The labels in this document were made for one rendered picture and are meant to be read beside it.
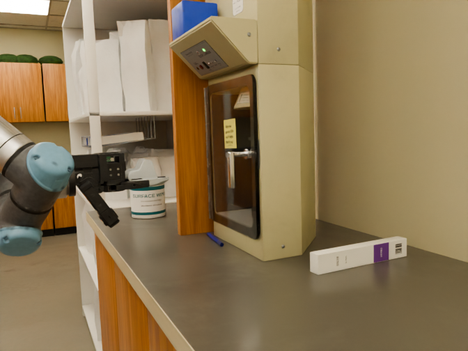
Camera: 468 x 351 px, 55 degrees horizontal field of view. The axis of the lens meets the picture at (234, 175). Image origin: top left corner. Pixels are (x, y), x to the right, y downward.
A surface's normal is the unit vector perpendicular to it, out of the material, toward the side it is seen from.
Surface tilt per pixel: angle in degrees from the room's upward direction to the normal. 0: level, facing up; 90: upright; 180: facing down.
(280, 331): 0
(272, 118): 90
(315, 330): 0
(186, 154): 90
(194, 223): 90
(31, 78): 90
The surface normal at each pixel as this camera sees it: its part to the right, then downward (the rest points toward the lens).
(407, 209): -0.91, 0.07
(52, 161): 0.58, -0.66
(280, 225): 0.42, 0.08
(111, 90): -0.05, 0.18
